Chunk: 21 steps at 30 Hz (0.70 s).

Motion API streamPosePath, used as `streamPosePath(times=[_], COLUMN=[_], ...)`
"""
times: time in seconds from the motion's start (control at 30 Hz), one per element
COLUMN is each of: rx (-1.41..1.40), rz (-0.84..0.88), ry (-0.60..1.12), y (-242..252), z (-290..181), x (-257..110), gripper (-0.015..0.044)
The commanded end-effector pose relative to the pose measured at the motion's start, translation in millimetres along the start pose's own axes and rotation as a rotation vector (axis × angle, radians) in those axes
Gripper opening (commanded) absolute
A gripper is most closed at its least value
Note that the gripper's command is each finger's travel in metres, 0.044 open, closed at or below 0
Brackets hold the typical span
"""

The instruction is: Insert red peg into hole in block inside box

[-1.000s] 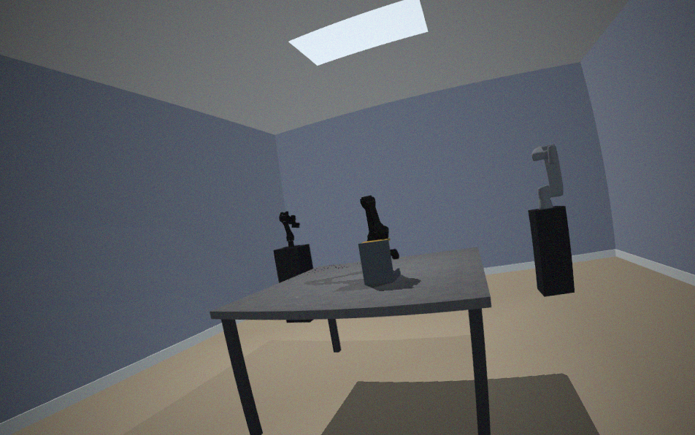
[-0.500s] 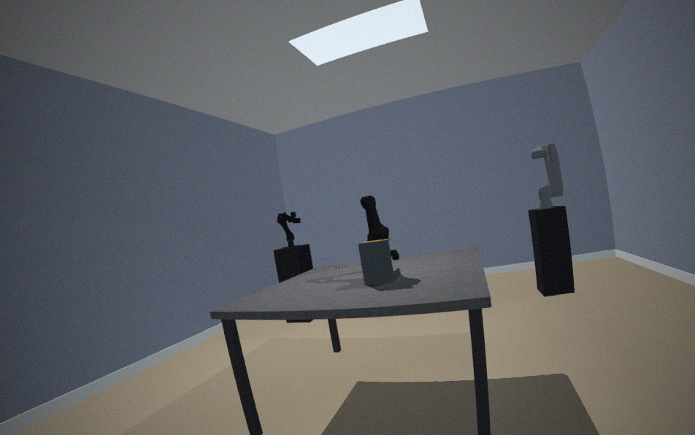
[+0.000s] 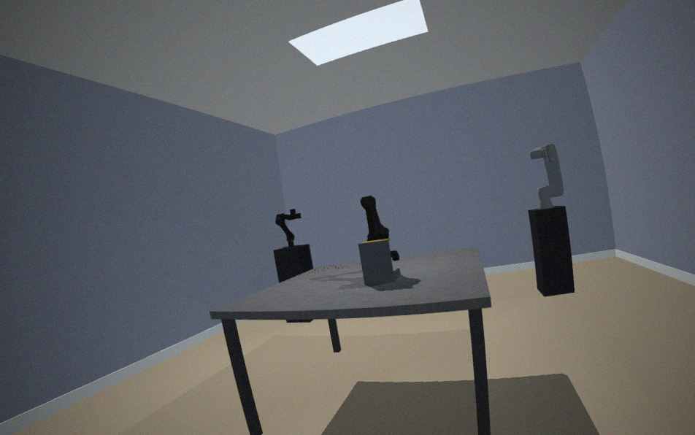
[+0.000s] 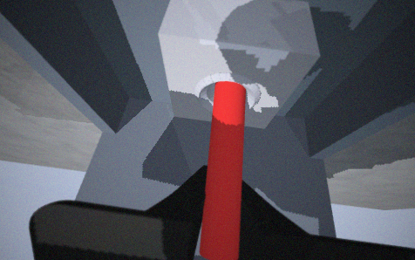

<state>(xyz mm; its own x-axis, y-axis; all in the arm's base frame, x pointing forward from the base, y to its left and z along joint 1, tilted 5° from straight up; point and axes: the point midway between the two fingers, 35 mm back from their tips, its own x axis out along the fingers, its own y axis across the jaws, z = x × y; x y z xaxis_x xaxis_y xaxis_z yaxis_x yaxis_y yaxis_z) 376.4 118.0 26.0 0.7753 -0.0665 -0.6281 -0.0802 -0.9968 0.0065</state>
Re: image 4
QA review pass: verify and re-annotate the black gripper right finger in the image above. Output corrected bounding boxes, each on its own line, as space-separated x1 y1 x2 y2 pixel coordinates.
237 181 415 260

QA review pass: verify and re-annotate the red peg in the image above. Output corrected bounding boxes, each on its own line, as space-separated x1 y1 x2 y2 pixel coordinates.
200 81 246 260

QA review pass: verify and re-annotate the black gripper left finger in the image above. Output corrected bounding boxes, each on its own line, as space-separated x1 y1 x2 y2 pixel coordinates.
30 165 208 260

